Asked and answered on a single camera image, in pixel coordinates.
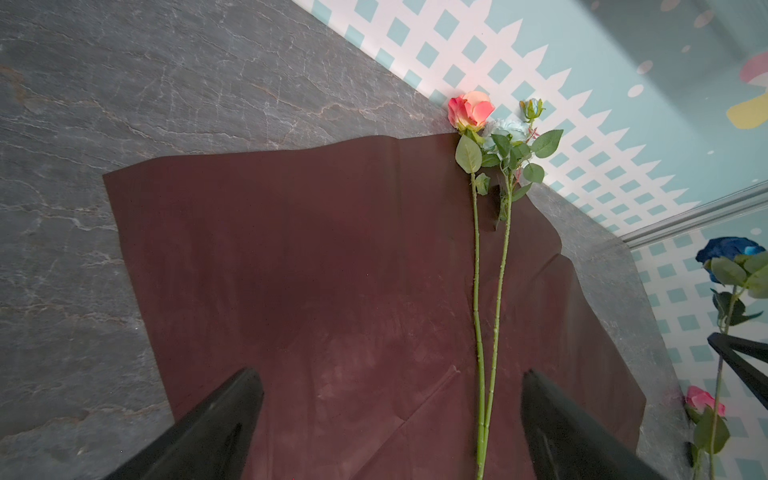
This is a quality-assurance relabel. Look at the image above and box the dark blue fake rose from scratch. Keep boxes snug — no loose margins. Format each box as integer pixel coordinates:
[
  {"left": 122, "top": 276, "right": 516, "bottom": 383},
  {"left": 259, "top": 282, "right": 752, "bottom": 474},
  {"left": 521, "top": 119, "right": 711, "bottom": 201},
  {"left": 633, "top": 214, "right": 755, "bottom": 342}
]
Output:
[{"left": 690, "top": 237, "right": 767, "bottom": 479}]

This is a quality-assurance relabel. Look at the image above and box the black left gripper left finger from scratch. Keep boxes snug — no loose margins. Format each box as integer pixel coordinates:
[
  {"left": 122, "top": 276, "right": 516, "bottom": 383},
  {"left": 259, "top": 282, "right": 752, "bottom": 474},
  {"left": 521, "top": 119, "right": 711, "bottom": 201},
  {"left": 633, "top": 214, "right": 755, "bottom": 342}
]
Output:
[{"left": 107, "top": 368, "right": 264, "bottom": 480}]

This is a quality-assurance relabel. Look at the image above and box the small pink fake rose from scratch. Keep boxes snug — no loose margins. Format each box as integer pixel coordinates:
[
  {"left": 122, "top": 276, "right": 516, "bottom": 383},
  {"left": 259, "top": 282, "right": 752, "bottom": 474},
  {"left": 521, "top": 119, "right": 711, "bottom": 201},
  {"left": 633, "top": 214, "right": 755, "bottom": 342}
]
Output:
[{"left": 684, "top": 385, "right": 731, "bottom": 454}]

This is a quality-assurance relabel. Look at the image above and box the dark red wrapping paper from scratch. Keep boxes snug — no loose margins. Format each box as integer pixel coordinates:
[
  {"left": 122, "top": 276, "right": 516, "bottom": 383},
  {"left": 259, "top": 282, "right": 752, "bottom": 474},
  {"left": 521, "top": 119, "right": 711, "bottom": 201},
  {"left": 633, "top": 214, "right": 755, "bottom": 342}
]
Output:
[{"left": 104, "top": 134, "right": 645, "bottom": 479}]

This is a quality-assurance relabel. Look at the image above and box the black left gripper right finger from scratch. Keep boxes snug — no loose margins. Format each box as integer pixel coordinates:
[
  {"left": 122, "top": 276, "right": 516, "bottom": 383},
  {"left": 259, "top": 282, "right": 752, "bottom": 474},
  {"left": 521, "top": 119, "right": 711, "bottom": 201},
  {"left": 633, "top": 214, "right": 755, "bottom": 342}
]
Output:
[{"left": 520, "top": 370, "right": 662, "bottom": 480}]

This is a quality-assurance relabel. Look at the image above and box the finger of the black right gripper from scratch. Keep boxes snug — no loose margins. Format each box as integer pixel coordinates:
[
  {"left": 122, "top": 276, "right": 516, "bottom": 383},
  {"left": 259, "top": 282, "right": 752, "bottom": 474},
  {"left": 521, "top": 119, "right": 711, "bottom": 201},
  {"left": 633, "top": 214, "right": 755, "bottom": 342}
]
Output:
[{"left": 707, "top": 333, "right": 768, "bottom": 408}]

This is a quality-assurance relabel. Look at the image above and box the pink orange fake rose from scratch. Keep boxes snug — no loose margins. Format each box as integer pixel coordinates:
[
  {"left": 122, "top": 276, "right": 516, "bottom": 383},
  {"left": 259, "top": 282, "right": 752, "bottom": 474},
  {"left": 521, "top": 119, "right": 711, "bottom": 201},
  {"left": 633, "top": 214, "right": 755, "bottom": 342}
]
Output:
[{"left": 448, "top": 91, "right": 495, "bottom": 479}]

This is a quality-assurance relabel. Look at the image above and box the light blue fake flower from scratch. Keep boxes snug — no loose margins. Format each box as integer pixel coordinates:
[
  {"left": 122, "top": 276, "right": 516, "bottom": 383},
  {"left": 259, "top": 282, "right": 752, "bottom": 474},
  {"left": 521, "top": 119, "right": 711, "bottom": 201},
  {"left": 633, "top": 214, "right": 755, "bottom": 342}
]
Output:
[{"left": 480, "top": 99, "right": 562, "bottom": 477}]

